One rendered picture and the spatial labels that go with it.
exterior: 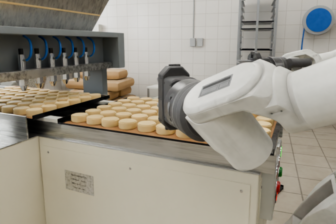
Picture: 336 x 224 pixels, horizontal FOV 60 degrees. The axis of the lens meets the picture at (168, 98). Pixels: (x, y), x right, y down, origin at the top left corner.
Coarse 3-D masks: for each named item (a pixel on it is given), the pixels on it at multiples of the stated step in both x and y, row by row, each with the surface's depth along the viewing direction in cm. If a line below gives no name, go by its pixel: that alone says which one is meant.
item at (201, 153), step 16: (32, 128) 96; (48, 128) 93; (64, 128) 90; (80, 128) 87; (112, 144) 83; (128, 144) 81; (144, 144) 79; (160, 144) 77; (176, 144) 75; (192, 144) 73; (208, 160) 72; (224, 160) 70; (272, 160) 65
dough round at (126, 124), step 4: (120, 120) 80; (124, 120) 80; (128, 120) 80; (132, 120) 80; (120, 124) 79; (124, 124) 78; (128, 124) 78; (132, 124) 79; (136, 124) 81; (120, 128) 79; (124, 128) 78; (128, 128) 78; (132, 128) 79
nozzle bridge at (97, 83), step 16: (0, 32) 80; (16, 32) 84; (32, 32) 89; (48, 32) 95; (64, 32) 101; (80, 32) 108; (96, 32) 117; (112, 32) 127; (0, 48) 89; (16, 48) 94; (32, 48) 100; (80, 48) 121; (96, 48) 131; (112, 48) 133; (0, 64) 89; (16, 64) 94; (32, 64) 100; (80, 64) 117; (96, 64) 124; (112, 64) 135; (0, 80) 84; (96, 80) 141
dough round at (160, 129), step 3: (159, 123) 77; (156, 126) 75; (159, 126) 74; (162, 126) 74; (156, 129) 75; (159, 129) 74; (162, 129) 74; (165, 129) 73; (168, 129) 74; (156, 132) 75; (159, 132) 74; (162, 132) 74; (165, 132) 74; (168, 132) 74; (171, 132) 74
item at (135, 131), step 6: (90, 126) 81; (96, 126) 81; (102, 126) 81; (132, 132) 76; (138, 132) 76; (144, 132) 76; (150, 132) 76; (174, 132) 76; (174, 138) 71; (180, 138) 71; (186, 138) 71
